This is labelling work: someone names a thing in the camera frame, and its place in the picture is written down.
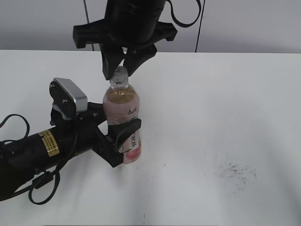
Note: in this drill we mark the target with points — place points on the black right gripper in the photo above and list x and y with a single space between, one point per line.
127 23

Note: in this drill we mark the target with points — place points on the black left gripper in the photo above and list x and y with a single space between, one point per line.
81 134

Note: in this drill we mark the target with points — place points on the pink oolong tea bottle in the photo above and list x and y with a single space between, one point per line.
121 104

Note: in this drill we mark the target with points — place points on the white bottle cap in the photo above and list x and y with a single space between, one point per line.
120 76

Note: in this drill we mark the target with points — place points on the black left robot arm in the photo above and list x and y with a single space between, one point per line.
32 164

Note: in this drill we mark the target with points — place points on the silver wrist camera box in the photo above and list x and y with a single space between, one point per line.
68 98

